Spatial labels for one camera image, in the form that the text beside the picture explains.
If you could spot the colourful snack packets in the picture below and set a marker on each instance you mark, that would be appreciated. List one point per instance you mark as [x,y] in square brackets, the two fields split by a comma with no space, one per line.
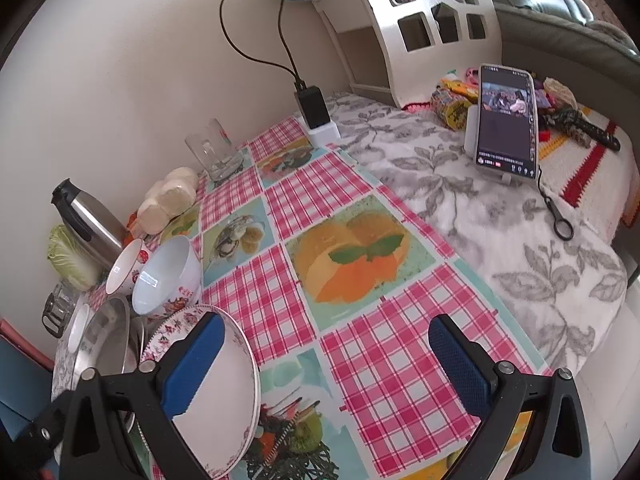
[460,82]

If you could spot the napa cabbage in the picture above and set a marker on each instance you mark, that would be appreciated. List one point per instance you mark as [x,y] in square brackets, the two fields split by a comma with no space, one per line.
[70,260]

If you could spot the glass clamp jar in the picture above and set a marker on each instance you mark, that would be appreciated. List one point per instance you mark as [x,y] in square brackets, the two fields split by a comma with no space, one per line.
[62,305]

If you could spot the orange snack packet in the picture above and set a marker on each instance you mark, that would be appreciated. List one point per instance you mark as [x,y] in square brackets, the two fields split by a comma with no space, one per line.
[134,227]

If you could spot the stainless steel pan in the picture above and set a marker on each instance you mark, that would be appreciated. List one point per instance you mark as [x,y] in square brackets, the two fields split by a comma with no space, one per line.
[107,330]

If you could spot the pink checkered tablecloth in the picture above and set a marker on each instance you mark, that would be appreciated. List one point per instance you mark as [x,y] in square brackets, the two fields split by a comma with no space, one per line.
[400,385]

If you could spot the white red striped crochet mat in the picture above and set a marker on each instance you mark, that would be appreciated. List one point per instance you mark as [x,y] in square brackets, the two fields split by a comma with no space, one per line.
[600,180]

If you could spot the clear glass mug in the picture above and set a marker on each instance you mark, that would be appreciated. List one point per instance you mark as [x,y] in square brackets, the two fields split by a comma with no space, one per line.
[215,152]

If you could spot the small red print bowl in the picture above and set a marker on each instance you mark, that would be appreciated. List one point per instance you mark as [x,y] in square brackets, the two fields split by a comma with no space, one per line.
[125,265]

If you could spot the black charger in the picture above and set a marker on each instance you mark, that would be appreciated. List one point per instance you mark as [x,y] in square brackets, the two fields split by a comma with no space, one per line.
[312,107]

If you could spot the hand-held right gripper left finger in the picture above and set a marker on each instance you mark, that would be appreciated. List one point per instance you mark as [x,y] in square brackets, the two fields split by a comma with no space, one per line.
[192,367]

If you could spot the white bookshelf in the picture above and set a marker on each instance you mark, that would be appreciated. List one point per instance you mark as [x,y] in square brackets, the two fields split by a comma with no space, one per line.
[380,50]

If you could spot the pale blue floral bowl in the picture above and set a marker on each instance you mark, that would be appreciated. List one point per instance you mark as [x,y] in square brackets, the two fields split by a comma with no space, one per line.
[165,270]

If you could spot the grey sofa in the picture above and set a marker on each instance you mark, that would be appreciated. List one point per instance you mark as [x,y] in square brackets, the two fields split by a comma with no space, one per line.
[540,40]

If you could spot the yellow snack box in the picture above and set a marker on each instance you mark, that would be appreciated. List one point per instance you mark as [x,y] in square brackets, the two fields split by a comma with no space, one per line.
[452,110]

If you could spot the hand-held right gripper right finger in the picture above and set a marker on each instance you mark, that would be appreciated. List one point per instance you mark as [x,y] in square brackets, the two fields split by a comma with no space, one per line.
[460,370]

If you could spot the bag of steamed buns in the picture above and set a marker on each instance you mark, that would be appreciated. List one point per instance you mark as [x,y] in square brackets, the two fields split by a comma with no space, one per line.
[167,197]

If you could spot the floral rim plate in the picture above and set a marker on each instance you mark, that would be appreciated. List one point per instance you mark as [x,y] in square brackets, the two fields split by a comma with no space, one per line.
[225,410]

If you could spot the stainless steel thermos jug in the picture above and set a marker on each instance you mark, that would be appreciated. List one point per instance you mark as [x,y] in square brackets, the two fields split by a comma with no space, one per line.
[92,220]

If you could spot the white smartphone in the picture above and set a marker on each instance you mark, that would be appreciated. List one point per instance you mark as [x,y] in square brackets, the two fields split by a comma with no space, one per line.
[505,125]

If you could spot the dark blue panel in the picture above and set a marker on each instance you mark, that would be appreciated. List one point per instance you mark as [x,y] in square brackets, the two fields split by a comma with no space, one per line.
[20,390]

